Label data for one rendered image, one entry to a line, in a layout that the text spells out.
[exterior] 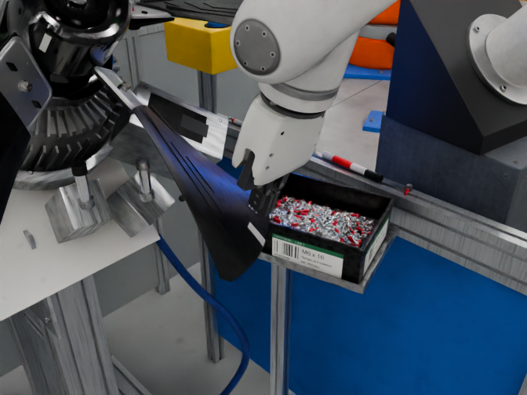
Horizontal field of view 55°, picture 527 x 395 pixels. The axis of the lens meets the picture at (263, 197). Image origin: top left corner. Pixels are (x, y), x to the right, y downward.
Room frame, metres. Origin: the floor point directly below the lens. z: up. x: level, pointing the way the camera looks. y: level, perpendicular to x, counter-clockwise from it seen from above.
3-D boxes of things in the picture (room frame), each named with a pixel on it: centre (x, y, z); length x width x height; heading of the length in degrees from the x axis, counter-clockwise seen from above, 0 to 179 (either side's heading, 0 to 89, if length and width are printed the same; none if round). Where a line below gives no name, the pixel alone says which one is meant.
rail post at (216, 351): (1.17, 0.16, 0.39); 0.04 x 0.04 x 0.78; 46
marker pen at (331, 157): (0.86, -0.17, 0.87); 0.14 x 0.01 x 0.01; 42
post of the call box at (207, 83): (1.15, 0.13, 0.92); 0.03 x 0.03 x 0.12; 46
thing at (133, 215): (0.66, 0.19, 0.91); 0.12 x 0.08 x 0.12; 46
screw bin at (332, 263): (0.70, -0.09, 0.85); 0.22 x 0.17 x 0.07; 62
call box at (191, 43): (1.15, 0.13, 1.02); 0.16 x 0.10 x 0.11; 46
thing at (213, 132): (0.74, 0.16, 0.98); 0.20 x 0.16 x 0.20; 46
